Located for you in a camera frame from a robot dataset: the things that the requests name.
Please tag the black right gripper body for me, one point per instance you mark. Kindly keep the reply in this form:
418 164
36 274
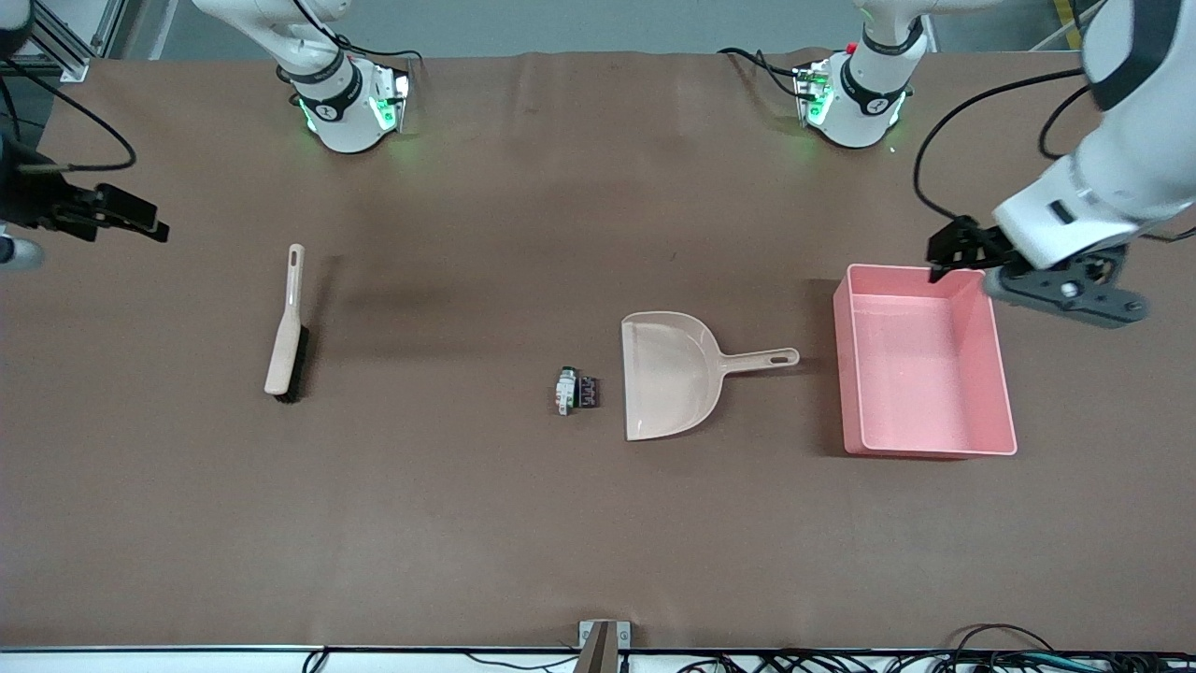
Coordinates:
39 206

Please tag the beige brush with black bristles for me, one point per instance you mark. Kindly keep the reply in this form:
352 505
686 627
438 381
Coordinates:
285 336

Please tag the beige plastic dustpan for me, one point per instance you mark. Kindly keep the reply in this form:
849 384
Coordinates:
668 374

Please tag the black electronic part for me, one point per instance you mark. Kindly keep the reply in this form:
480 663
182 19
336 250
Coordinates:
588 390

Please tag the white and orange electronic part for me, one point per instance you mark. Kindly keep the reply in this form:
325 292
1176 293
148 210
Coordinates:
564 391

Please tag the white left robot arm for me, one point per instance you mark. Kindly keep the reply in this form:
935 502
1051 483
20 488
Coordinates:
1121 159

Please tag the pink plastic bin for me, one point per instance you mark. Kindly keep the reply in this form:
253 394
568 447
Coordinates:
920 374

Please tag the table cover cloth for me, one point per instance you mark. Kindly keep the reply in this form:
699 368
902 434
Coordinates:
523 533

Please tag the aluminium frame profile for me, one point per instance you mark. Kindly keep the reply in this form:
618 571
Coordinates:
79 37

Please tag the metal table clamp bracket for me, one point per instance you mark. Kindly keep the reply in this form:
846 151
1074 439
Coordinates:
604 645

